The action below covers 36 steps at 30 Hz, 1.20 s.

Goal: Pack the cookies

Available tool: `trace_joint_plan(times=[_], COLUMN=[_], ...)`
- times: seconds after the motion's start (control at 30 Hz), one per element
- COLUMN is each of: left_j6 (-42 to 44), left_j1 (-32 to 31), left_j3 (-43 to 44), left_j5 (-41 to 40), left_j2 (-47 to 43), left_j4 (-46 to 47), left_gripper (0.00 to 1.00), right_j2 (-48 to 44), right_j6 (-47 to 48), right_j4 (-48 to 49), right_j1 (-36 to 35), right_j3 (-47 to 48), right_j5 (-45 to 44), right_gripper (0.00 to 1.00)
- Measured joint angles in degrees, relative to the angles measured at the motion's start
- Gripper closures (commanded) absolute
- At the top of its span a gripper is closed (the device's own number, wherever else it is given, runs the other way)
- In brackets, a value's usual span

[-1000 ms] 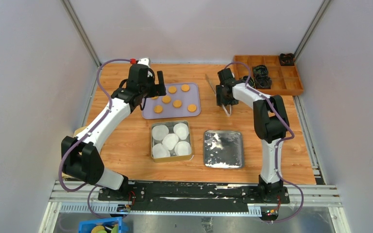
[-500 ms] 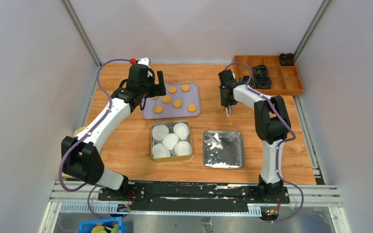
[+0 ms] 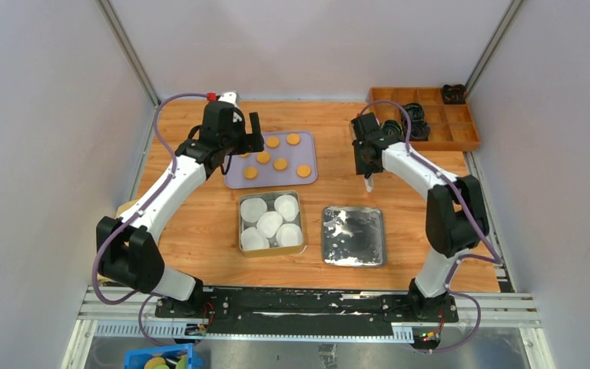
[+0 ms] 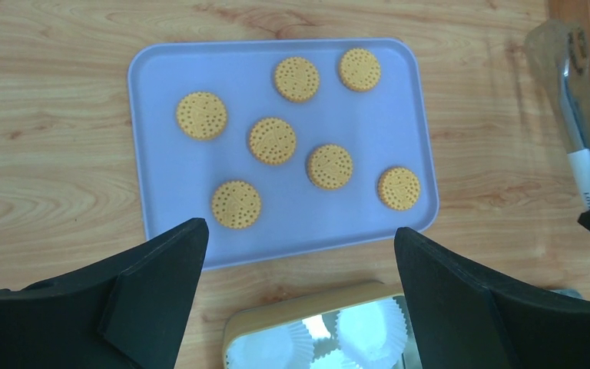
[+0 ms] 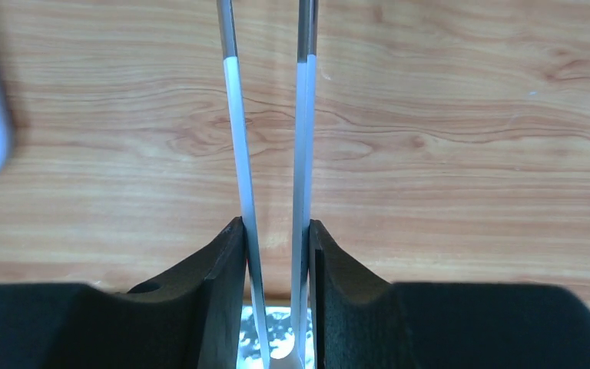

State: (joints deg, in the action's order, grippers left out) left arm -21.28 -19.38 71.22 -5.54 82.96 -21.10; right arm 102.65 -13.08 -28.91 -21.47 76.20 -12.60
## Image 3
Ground blue plastic bin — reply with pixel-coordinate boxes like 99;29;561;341
123;344;204;369

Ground silver tin lid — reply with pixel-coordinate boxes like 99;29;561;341
321;206;387;268

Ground orange cookie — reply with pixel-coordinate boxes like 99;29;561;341
243;166;259;180
256;151;271;165
265;136;280;149
273;158;289;171
286;133;301;146
296;165;312;178

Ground gold cookie tin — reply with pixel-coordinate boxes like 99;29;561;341
238;191;307;258

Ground metal tongs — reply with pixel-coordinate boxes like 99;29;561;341
364;174;374;193

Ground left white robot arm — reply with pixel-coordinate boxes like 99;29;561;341
92;91;264;317

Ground white paper cupcake liner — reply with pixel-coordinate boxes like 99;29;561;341
256;211;283;238
276;224;303;247
240;227;270;251
240;198;267;223
273;194;300;222

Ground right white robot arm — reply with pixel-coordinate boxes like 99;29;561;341
350;113;489;321

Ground wooden compartment organizer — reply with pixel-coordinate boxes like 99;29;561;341
368;87;481;152

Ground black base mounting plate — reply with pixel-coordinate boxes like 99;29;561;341
154;286;459;337

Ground lavender tray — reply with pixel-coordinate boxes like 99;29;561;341
224;131;318;189

